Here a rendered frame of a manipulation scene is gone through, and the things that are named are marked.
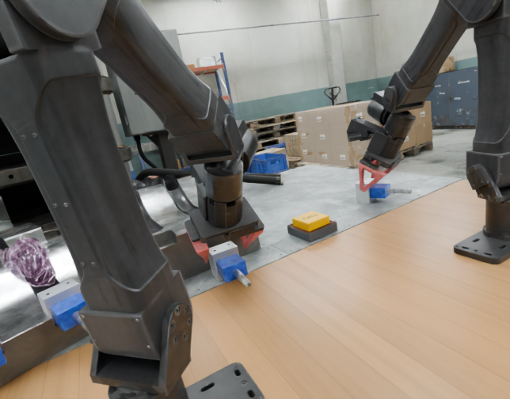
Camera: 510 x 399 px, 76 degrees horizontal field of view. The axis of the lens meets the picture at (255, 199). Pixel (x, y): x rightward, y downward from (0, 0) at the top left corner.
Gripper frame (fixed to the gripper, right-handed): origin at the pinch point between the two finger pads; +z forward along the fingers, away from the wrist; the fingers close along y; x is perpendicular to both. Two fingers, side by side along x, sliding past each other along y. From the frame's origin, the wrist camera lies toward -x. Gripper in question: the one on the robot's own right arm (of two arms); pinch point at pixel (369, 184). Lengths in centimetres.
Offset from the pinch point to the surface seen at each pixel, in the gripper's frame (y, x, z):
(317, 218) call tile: 23.7, -1.8, 2.0
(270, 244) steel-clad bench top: 31.7, -6.7, 9.0
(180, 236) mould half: 49, -16, 5
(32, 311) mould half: 73, -21, 11
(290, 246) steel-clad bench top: 31.4, -2.3, 6.5
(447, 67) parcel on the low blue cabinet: -698, -108, 21
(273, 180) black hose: -10.8, -33.8, 21.4
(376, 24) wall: -841, -334, -11
